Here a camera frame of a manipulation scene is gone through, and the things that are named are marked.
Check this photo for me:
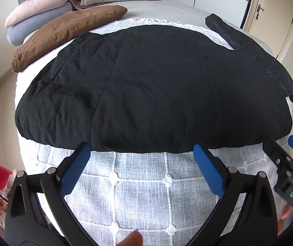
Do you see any grey checked blanket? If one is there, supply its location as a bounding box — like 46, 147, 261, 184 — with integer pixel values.
14, 18, 293, 246

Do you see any bed with grey sheet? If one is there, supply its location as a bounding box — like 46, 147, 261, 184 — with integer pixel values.
21, 0, 276, 57

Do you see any white plastic bag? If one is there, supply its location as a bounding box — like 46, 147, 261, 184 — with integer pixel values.
0, 169, 18, 202

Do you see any cream door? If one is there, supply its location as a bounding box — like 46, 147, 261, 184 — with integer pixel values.
244, 0, 293, 57

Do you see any pale pink pillow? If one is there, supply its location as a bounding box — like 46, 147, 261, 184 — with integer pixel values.
5, 0, 71, 28

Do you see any brown pillow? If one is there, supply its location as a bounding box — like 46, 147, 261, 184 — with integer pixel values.
11, 5, 128, 73

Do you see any blue grey pillow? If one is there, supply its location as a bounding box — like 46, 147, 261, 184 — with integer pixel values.
7, 3, 73, 47

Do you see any large black coat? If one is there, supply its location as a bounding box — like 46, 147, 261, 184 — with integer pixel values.
15, 27, 293, 154

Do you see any person's right hand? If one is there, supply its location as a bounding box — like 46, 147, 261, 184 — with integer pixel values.
277, 204, 293, 236

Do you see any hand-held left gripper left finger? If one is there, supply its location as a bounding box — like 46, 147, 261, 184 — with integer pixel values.
5, 141, 97, 246

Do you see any metal door handle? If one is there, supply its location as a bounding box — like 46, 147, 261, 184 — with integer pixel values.
255, 3, 265, 19

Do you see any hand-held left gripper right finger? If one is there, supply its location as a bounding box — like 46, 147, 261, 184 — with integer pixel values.
187, 143, 282, 246

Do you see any person's left hand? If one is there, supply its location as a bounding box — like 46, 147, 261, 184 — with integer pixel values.
116, 229, 143, 246

